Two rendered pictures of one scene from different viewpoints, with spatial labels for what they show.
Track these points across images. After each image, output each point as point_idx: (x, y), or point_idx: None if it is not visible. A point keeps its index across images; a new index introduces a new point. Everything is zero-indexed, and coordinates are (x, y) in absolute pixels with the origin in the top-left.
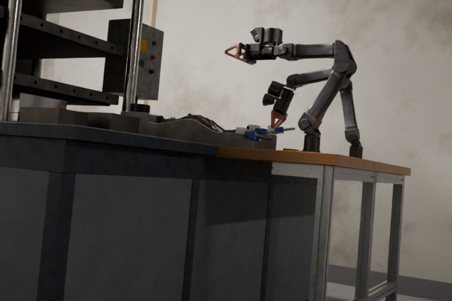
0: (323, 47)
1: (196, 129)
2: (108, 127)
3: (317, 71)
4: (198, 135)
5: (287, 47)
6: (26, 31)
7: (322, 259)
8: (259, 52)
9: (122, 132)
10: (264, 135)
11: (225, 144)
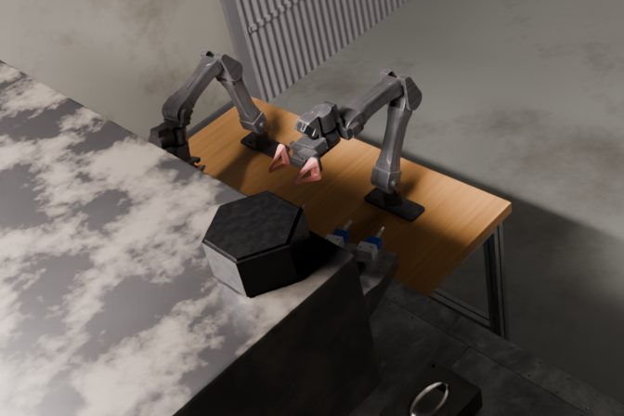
0: (387, 93)
1: (370, 298)
2: (480, 403)
3: (201, 78)
4: (372, 302)
5: (357, 121)
6: None
7: (504, 284)
8: (328, 149)
9: (594, 389)
10: (381, 231)
11: (390, 280)
